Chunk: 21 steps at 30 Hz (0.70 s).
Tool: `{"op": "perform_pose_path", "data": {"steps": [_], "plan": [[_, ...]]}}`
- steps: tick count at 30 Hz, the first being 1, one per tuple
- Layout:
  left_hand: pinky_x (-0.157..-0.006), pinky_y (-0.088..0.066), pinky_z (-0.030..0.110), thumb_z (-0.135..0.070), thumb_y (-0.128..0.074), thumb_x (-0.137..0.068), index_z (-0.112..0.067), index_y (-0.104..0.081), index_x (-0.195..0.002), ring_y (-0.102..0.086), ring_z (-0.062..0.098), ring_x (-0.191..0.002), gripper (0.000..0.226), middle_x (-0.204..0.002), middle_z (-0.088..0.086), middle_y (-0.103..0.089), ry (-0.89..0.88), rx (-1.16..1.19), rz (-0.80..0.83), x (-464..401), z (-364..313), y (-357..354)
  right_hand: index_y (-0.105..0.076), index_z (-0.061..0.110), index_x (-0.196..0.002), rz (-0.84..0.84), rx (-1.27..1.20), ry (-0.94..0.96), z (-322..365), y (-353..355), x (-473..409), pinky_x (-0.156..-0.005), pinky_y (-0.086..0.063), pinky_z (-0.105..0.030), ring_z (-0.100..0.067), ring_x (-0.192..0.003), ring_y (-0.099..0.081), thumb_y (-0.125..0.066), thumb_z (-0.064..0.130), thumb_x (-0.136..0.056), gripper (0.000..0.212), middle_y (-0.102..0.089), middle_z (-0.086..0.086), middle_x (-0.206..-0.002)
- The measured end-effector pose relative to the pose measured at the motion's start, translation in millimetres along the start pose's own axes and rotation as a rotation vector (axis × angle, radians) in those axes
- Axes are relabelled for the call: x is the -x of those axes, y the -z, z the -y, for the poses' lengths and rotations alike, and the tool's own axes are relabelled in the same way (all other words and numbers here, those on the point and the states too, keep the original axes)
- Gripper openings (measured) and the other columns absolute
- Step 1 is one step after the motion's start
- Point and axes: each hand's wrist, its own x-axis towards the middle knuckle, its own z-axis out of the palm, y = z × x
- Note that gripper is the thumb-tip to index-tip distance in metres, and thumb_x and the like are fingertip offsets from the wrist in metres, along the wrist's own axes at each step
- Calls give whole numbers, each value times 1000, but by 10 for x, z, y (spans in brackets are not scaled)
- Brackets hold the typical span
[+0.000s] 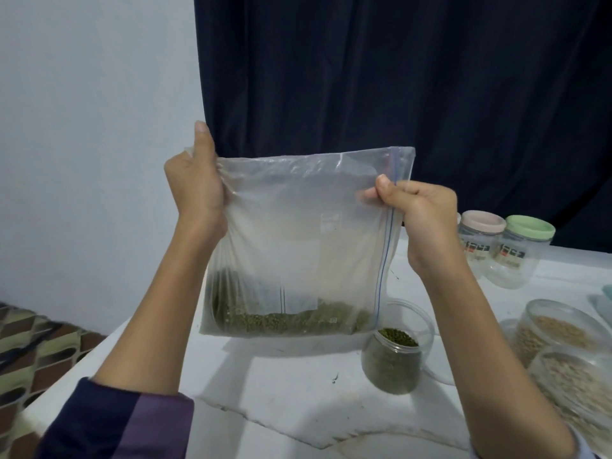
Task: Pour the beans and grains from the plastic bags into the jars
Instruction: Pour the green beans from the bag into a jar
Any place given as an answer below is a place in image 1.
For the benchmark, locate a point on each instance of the pile of yellow soybeans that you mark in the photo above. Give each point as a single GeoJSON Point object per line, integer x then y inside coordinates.
{"type": "Point", "coordinates": [562, 331]}

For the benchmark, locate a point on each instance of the person's right hand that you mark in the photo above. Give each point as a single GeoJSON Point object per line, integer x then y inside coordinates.
{"type": "Point", "coordinates": [426, 224]}

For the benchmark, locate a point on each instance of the transparent jar green lid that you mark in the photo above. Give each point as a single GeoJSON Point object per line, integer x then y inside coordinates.
{"type": "Point", "coordinates": [521, 253]}

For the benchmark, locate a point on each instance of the teal lidded plastic container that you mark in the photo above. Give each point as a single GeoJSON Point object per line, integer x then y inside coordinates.
{"type": "Point", "coordinates": [606, 301]}

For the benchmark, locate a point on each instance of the dark navy curtain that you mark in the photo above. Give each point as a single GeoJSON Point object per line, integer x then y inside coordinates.
{"type": "Point", "coordinates": [402, 81]}

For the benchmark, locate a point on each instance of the clear bag with green beans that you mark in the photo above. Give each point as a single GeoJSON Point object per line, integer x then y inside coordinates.
{"type": "Point", "coordinates": [306, 234]}

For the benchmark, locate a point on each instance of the person's left forearm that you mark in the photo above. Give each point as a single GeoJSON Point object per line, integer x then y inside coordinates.
{"type": "Point", "coordinates": [153, 320]}

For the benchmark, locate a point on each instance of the person's right forearm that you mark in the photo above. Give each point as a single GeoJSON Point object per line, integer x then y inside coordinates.
{"type": "Point", "coordinates": [497, 373]}

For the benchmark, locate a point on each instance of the clear round lid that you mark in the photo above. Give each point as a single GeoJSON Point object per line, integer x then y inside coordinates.
{"type": "Point", "coordinates": [442, 363]}

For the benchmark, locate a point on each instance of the pile of green beans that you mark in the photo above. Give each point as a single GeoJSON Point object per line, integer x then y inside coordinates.
{"type": "Point", "coordinates": [287, 322]}

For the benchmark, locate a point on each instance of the person's left hand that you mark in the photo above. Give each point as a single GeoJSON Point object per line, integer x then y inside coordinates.
{"type": "Point", "coordinates": [196, 191]}

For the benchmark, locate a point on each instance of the transparent jar pink lid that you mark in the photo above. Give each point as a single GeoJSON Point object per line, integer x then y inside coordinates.
{"type": "Point", "coordinates": [483, 239]}

